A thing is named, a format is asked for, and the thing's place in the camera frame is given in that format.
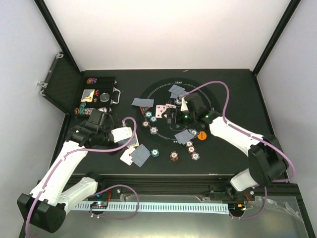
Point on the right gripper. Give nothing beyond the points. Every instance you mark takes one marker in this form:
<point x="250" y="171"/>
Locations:
<point x="171" y="110"/>

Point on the purple chip mat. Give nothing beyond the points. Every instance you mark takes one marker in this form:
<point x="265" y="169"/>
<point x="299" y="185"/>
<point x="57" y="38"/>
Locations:
<point x="177" y="101"/>

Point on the face-up hearts card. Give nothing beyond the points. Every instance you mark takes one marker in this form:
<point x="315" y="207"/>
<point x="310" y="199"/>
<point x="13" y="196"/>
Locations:
<point x="160" y="109"/>

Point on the red triangular all-in button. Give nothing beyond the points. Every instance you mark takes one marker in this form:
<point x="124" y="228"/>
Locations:
<point x="144" y="109"/>

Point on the red poker chip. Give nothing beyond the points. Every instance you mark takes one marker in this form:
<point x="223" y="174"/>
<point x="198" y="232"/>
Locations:
<point x="145" y="123"/>

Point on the orange round blind button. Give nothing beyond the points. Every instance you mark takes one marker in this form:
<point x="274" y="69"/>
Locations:
<point x="202" y="135"/>

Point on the red-brown poker chip stack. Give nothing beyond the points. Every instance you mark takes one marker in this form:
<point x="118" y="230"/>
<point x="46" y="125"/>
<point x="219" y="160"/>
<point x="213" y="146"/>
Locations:
<point x="174" y="156"/>

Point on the teal poker chip stack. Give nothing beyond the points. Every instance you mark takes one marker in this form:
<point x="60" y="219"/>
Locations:
<point x="155" y="152"/>

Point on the deck of playing cards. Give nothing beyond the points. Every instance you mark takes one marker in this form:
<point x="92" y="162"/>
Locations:
<point x="133" y="143"/>

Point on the purple poker chip stack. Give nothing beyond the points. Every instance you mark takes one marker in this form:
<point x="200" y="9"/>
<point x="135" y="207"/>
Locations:
<point x="195" y="156"/>

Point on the face-down card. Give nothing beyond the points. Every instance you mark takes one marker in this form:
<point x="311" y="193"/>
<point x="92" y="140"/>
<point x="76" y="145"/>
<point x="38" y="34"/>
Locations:
<point x="140" y="155"/>

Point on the face-up ace card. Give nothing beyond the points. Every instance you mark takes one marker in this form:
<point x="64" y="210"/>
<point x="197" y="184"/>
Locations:
<point x="126" y="156"/>

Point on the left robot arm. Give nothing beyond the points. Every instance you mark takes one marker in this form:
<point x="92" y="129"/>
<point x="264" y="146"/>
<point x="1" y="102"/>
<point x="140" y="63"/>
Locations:
<point x="48" y="203"/>

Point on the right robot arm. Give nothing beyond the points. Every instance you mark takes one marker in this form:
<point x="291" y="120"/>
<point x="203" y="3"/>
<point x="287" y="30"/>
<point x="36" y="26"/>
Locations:
<point x="266" y="159"/>

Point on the round black poker mat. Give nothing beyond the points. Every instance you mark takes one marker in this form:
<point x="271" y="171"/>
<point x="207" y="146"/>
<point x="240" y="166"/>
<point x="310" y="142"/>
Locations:
<point x="208" y="99"/>

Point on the loose blue-white chips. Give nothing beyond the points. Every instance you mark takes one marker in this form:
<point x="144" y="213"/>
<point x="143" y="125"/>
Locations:
<point x="104" y="110"/>

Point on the clear dealer button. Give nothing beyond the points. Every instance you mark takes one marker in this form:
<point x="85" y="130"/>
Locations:
<point x="104" y="97"/>

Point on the purple chips in case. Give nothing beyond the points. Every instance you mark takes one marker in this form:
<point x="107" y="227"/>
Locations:
<point x="92" y="80"/>

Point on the card box in case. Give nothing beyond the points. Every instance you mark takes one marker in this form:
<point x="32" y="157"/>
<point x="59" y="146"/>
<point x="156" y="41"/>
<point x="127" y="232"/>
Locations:
<point x="88" y="95"/>

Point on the chips row in case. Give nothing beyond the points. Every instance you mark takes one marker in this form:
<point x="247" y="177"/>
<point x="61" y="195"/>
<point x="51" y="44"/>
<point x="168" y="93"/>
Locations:
<point x="82" y="110"/>

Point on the light blue slotted strip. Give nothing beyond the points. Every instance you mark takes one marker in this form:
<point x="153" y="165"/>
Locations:
<point x="157" y="207"/>

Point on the black poker chip case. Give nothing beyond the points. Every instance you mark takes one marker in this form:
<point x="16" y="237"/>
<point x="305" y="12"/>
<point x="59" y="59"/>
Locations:
<point x="64" y="86"/>

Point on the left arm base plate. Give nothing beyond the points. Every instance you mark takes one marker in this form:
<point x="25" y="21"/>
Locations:
<point x="112" y="193"/>

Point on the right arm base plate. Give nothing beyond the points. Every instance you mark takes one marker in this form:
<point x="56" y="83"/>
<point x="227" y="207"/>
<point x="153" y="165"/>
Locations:
<point x="218" y="194"/>

